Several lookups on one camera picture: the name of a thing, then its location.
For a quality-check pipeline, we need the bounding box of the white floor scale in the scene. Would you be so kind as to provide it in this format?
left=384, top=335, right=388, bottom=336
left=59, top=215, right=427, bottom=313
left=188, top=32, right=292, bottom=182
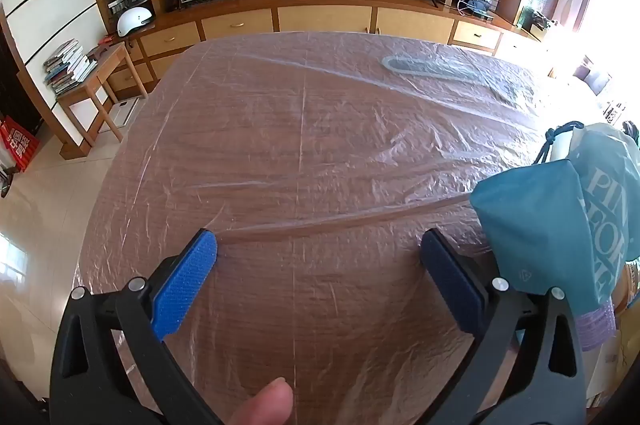
left=107, top=97, right=141, bottom=128

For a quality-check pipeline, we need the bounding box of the small wooden side table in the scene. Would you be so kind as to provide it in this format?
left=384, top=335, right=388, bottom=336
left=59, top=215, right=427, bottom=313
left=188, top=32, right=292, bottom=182
left=54, top=42, right=149, bottom=150

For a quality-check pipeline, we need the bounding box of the white helmet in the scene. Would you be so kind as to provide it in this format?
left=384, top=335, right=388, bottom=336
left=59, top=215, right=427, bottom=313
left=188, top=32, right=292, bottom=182
left=116, top=6, right=155, bottom=38

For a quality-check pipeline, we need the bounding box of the purple plastic hair roller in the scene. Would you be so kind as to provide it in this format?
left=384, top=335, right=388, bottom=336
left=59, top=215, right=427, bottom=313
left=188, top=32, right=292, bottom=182
left=575, top=295, right=616, bottom=351

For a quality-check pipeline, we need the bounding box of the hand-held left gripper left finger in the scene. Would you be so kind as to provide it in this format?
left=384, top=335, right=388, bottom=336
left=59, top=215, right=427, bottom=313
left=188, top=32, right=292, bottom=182
left=49, top=229, right=223, bottom=425

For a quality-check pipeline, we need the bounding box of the blue drawstring bag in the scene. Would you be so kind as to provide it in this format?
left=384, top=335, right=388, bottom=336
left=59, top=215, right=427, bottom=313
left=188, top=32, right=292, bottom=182
left=470, top=121, right=640, bottom=313

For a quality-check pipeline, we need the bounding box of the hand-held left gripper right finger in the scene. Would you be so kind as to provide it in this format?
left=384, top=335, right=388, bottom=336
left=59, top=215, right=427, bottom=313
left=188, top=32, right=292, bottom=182
left=420, top=229, right=587, bottom=425

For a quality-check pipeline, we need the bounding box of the red printed box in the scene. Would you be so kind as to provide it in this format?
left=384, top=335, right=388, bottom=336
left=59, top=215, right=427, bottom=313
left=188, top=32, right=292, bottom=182
left=0, top=115, right=41, bottom=173

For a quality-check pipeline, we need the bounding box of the stack of books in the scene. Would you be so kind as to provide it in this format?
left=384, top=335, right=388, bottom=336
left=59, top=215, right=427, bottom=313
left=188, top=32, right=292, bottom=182
left=43, top=39, right=98, bottom=98

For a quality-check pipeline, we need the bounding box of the person's left hand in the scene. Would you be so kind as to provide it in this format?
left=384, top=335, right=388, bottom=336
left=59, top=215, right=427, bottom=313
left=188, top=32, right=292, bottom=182
left=235, top=377, right=296, bottom=425

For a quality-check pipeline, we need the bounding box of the long wooden cabinet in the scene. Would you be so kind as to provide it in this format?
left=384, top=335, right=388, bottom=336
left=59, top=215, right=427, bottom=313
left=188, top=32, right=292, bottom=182
left=100, top=0, right=551, bottom=106

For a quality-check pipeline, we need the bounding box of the grey armchair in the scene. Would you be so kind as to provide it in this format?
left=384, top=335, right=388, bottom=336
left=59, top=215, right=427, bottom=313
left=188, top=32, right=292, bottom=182
left=572, top=60, right=613, bottom=96

